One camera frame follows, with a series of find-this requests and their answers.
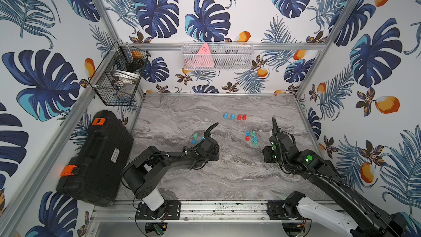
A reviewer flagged black wire basket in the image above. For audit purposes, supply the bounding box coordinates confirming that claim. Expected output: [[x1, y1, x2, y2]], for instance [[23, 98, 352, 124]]
[[89, 41, 151, 106]]

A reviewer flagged pink triangle card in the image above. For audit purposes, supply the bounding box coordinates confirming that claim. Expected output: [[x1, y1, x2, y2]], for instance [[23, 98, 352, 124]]
[[193, 43, 215, 69]]

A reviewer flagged black plastic tool case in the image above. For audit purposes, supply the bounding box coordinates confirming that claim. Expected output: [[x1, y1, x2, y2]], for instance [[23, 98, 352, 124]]
[[57, 110, 134, 207]]

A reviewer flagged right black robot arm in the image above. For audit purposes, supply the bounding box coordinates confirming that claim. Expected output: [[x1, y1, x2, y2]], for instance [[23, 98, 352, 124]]
[[263, 117, 407, 237]]

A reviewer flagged clear mesh wall tray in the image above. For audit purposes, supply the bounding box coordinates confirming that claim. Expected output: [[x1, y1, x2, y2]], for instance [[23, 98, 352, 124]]
[[181, 42, 254, 71]]

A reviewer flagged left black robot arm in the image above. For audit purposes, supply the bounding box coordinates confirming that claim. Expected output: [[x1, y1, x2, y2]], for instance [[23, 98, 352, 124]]
[[121, 123, 220, 219]]

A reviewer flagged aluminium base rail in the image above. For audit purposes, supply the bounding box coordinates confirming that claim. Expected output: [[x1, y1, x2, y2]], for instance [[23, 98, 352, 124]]
[[90, 200, 361, 223]]

